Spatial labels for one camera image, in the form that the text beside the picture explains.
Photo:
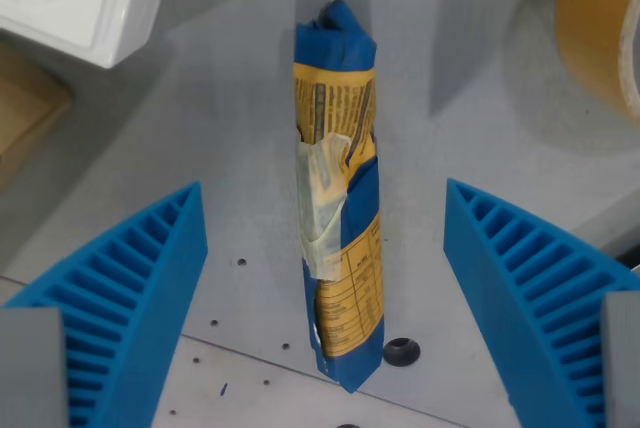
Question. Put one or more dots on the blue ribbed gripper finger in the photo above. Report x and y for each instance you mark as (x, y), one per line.
(500, 268)
(150, 268)

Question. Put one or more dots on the blue and yellow bag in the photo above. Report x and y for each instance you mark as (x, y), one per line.
(345, 98)

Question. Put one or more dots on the black table bolt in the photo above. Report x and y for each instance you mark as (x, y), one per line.
(348, 426)
(401, 351)

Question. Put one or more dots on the brown cardboard box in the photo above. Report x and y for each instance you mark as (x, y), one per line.
(25, 108)

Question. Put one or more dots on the tan packing tape roll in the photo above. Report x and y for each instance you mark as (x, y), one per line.
(590, 23)

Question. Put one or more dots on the white wall socket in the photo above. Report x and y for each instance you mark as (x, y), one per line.
(100, 8)

